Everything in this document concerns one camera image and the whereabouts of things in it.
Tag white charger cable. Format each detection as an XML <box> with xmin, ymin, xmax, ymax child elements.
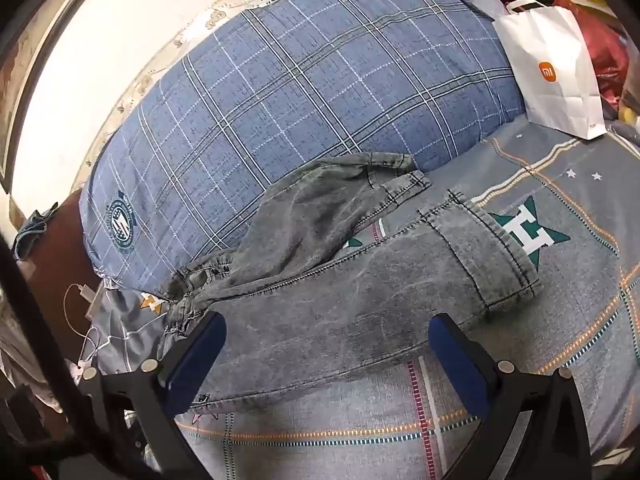
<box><xmin>64</xmin><ymin>284</ymin><xmax>168</xmax><ymax>377</ymax></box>

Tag small blue denim cloth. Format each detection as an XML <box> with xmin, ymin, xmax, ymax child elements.
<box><xmin>14</xmin><ymin>202</ymin><xmax>59</xmax><ymax>262</ymax></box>

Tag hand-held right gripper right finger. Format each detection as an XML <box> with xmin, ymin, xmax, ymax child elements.
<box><xmin>428</xmin><ymin>313</ymin><xmax>599</xmax><ymax>480</ymax></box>

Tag dark wooden frame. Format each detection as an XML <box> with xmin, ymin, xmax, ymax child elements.
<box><xmin>0</xmin><ymin>0</ymin><xmax>118</xmax><ymax>195</ymax></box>

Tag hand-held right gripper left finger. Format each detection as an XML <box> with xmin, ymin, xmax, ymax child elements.
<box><xmin>79</xmin><ymin>311</ymin><xmax>227</xmax><ymax>480</ymax></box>

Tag white paper bag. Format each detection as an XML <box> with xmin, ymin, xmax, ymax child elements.
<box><xmin>492</xmin><ymin>0</ymin><xmax>609</xmax><ymax>141</ymax></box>

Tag white charger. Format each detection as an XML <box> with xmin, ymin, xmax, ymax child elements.
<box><xmin>75</xmin><ymin>284</ymin><xmax>104</xmax><ymax>319</ymax></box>

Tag thick black cable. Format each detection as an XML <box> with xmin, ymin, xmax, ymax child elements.
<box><xmin>0</xmin><ymin>242</ymin><xmax>166</xmax><ymax>480</ymax></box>

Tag red plastic bag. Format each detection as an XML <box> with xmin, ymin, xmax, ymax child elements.
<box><xmin>554</xmin><ymin>0</ymin><xmax>632</xmax><ymax>107</ymax></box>

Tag grey star-print bed sheet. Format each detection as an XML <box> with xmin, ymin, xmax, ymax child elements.
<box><xmin>97</xmin><ymin>119</ymin><xmax>640</xmax><ymax>480</ymax></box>

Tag white crumpled cloth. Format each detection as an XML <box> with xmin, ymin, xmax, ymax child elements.
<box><xmin>0</xmin><ymin>300</ymin><xmax>68</xmax><ymax>413</ymax></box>

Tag blue plaid pillow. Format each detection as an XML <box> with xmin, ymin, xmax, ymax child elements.
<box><xmin>79</xmin><ymin>0</ymin><xmax>526</xmax><ymax>292</ymax></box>

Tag brown wooden bedside table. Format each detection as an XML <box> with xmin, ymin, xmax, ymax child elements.
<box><xmin>20</xmin><ymin>189</ymin><xmax>108</xmax><ymax>441</ymax></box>

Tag grey denim pants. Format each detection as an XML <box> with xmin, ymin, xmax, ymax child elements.
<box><xmin>156</xmin><ymin>151</ymin><xmax>544</xmax><ymax>414</ymax></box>

